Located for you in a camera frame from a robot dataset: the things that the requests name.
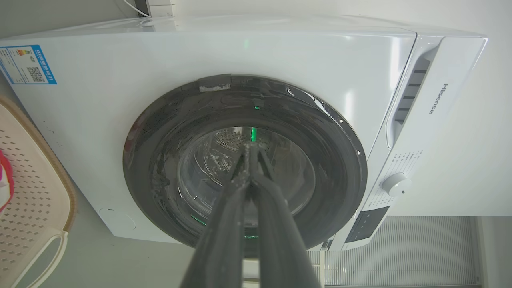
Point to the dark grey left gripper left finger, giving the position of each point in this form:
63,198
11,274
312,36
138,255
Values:
224,240

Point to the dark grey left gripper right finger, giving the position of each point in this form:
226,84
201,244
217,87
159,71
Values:
280,244

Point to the beige perforated laundry basket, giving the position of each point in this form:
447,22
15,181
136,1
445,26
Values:
32,208

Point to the dark round washing machine door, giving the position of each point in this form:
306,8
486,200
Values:
168,160

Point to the white window blind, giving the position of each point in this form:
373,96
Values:
400,252

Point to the white washing machine control knob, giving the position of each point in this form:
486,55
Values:
396,184

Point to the white Hisense washing machine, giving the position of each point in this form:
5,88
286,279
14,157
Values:
120,100

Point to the white detergent drawer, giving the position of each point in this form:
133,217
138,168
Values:
424,92

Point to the pink and white clothing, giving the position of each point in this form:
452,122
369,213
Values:
4,184

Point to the blue energy label sticker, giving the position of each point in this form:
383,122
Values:
26,64

